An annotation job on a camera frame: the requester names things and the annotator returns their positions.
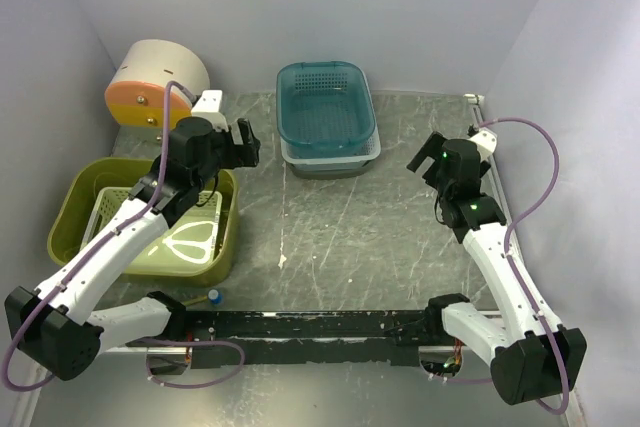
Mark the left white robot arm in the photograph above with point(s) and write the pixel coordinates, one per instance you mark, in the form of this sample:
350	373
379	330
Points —
57	324

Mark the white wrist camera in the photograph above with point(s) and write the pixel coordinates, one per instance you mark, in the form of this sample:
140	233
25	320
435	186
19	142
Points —
484	139
208	107

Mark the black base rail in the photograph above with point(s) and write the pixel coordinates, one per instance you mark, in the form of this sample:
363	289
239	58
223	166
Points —
322	337

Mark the teal transparent container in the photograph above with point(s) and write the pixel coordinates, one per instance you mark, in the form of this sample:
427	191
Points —
324	109

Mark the olive green large tub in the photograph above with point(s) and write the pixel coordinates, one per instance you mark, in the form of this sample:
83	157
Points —
68	229

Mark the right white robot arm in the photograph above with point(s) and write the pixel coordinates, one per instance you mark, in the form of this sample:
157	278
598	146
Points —
531	355

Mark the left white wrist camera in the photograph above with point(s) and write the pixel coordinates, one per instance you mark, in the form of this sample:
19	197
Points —
208	107

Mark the small blue capped bottle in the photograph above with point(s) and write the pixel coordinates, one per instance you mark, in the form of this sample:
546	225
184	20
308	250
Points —
214	296

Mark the cream perforated basket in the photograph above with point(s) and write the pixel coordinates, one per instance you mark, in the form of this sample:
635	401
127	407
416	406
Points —
190	244

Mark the dark grey container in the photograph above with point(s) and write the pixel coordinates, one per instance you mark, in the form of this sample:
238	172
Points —
334	174

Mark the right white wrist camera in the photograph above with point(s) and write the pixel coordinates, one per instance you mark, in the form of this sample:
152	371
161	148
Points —
484	139

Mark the white perforated basket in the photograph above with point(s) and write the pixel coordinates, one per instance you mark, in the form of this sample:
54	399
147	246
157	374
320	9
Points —
370	150

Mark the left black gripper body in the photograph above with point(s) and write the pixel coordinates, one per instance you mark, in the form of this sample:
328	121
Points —
226	153

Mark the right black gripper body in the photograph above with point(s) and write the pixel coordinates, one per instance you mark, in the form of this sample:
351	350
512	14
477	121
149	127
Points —
440	181

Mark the cream cylinder orange drawers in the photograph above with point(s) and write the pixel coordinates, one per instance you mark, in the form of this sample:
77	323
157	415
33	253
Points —
135	95

